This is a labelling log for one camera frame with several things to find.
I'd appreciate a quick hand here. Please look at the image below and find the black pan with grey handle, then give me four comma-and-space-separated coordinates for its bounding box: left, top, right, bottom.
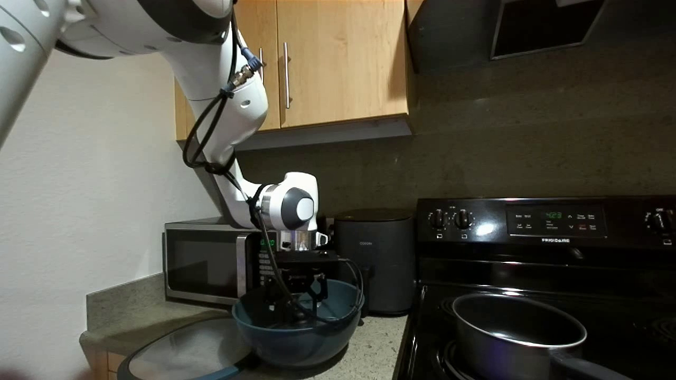
441, 289, 636, 380

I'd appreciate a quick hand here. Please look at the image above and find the stainless steel microwave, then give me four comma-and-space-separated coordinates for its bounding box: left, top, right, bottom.
162, 218, 334, 309

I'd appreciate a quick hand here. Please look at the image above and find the wooden upper cabinet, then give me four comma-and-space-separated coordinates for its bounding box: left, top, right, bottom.
172, 0, 414, 152

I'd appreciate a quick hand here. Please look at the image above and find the dark grey oval dish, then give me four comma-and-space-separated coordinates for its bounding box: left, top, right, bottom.
116, 314, 257, 380

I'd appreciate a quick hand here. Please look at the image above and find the dark blue bowl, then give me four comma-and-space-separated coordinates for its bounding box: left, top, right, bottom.
230, 277, 368, 370

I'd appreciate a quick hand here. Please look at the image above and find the black electric stove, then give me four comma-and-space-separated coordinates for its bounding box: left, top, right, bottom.
390, 195, 676, 380

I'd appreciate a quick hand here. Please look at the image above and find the dark range hood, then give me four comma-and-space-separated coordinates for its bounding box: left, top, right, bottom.
489, 0, 607, 61

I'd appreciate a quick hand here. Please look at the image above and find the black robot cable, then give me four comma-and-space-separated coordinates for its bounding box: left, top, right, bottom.
182, 34, 368, 330

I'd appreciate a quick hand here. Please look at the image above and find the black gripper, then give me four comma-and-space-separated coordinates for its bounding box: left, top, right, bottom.
264, 252, 348, 325

